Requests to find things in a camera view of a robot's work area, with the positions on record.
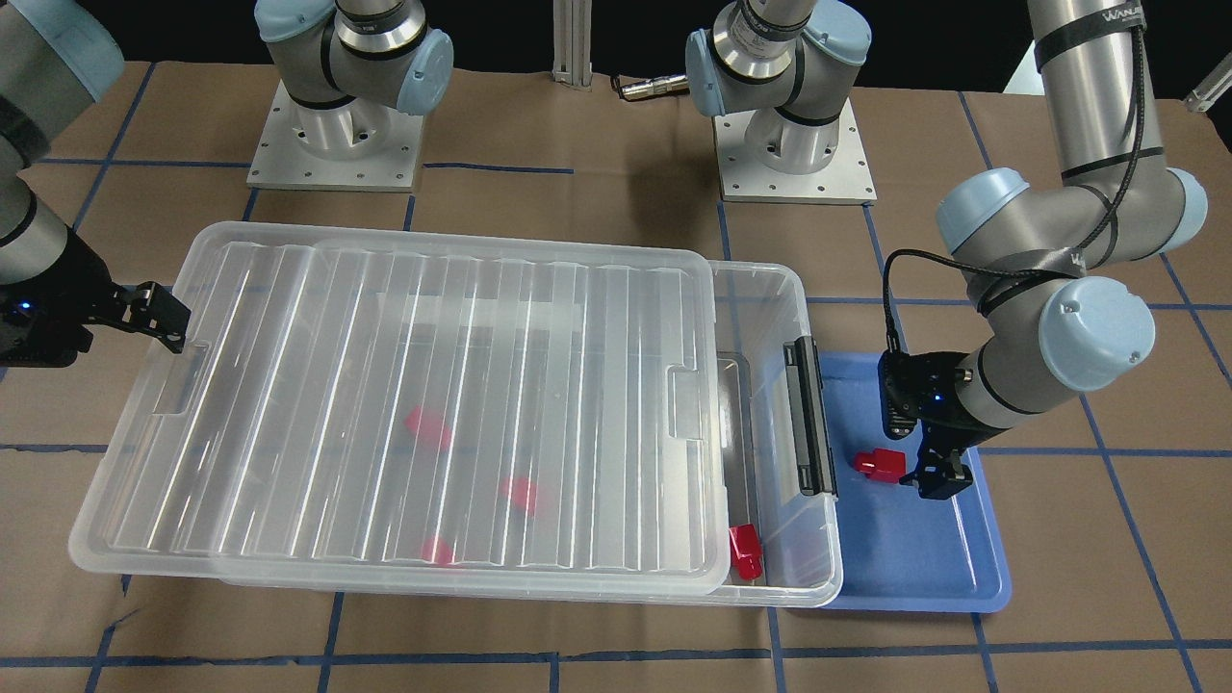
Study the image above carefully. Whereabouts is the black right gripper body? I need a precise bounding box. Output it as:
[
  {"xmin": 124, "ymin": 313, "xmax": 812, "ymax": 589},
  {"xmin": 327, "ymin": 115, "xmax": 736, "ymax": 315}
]
[{"xmin": 1, "ymin": 231, "xmax": 120, "ymax": 369}]

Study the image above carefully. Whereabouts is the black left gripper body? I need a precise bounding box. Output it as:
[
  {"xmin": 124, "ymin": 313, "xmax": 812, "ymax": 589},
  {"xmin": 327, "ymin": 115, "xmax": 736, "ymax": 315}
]
[{"xmin": 882, "ymin": 350, "xmax": 983, "ymax": 453}]

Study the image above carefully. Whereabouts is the clear plastic box lid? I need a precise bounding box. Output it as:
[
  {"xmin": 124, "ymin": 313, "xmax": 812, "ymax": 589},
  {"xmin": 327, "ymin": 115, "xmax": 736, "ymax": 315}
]
[{"xmin": 67, "ymin": 222, "xmax": 728, "ymax": 601}]

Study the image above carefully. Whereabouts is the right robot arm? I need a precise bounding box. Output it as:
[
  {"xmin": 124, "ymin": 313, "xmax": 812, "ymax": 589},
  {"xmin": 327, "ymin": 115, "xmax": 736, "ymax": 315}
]
[{"xmin": 1, "ymin": 1, "xmax": 455, "ymax": 367}]

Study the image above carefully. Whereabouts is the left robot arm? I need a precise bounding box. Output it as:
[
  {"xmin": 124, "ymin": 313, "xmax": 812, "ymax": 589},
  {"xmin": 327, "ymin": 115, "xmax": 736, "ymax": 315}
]
[{"xmin": 685, "ymin": 1, "xmax": 1207, "ymax": 501}]

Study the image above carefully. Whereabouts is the clear plastic storage box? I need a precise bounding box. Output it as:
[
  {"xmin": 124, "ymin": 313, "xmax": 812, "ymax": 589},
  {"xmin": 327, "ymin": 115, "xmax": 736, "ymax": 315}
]
[{"xmin": 207, "ymin": 260, "xmax": 843, "ymax": 605}]

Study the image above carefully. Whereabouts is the blue plastic tray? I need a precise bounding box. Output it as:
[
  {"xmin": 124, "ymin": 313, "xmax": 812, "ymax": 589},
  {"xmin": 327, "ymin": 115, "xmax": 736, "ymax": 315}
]
[{"xmin": 819, "ymin": 351, "xmax": 1013, "ymax": 613}]

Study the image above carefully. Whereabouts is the red block under lid front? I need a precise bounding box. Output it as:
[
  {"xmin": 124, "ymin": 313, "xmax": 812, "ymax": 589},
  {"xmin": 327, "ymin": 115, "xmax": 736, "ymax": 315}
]
[{"xmin": 420, "ymin": 536, "xmax": 456, "ymax": 567}]

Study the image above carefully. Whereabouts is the black box latch handle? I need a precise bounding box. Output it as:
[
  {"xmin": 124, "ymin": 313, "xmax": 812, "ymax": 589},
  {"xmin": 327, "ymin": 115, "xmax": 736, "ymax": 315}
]
[{"xmin": 784, "ymin": 335, "xmax": 837, "ymax": 497}]

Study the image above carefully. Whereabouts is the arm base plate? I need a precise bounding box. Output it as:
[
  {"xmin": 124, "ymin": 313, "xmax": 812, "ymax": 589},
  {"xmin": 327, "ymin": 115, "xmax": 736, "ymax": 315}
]
[
  {"xmin": 246, "ymin": 83, "xmax": 425, "ymax": 194},
  {"xmin": 711, "ymin": 101, "xmax": 878, "ymax": 205}
]

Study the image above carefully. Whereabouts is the black camera cable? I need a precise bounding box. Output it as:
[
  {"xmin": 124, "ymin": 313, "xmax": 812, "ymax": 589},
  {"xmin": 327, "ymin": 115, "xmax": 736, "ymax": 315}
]
[{"xmin": 885, "ymin": 18, "xmax": 1156, "ymax": 353}]

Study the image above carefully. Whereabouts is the metal cable connector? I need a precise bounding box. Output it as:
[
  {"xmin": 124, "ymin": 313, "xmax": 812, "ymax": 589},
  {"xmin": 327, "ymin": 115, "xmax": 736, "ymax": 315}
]
[{"xmin": 611, "ymin": 74, "xmax": 689, "ymax": 102}]

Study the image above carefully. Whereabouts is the aluminium frame post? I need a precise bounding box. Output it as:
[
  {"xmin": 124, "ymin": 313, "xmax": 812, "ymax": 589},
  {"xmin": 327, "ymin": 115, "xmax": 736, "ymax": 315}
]
[{"xmin": 551, "ymin": 0, "xmax": 593, "ymax": 91}]

